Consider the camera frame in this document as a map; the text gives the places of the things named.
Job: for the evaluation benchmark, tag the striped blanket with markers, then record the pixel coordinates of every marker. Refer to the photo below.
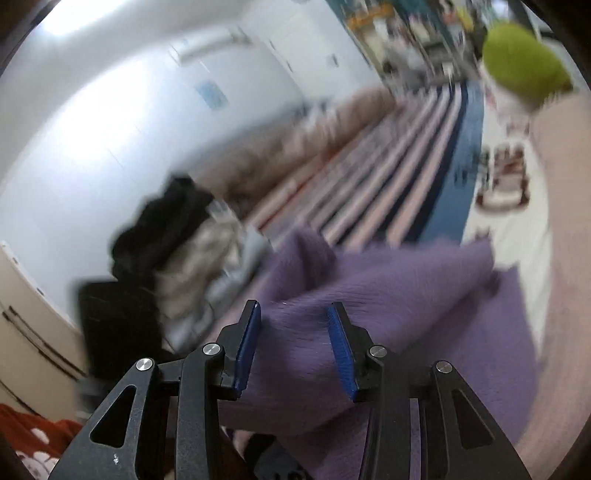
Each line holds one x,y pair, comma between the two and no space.
392,175

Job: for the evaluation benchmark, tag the cream garment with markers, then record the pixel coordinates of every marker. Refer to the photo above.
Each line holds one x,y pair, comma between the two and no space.
207,258

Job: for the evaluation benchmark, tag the black clothes pile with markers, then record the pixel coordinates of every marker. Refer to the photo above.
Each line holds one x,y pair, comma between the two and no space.
157,230

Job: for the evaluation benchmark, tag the white printed bed sheet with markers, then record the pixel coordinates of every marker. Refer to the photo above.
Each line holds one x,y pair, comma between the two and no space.
503,230

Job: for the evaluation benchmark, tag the red printed cloth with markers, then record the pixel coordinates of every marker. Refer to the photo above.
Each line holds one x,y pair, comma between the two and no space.
32,434

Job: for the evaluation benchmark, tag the pink and grey duvet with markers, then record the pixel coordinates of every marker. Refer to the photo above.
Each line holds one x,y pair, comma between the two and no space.
286,143

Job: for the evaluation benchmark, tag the green plush toy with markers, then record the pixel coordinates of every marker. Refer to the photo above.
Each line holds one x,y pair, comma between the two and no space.
526,64

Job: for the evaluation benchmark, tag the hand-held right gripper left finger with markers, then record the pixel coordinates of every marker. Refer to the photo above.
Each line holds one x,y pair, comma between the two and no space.
247,346

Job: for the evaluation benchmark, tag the purple knit cardigan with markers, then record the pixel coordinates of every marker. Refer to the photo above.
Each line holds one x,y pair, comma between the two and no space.
415,300

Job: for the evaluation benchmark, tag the cream cabinet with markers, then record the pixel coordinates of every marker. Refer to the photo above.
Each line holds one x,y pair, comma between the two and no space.
32,332

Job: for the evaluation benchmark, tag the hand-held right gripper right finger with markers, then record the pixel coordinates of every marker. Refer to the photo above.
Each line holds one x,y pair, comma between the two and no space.
344,350

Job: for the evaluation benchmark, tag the pink striped pillow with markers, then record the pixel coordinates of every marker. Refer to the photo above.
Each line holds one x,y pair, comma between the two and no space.
568,207

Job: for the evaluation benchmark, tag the white air conditioner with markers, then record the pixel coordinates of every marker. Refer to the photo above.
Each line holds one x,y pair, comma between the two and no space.
207,44

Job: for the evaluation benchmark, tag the white door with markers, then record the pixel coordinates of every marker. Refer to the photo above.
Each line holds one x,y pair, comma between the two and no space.
314,50

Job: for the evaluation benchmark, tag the blue wall poster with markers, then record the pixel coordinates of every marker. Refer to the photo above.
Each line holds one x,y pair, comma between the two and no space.
210,94

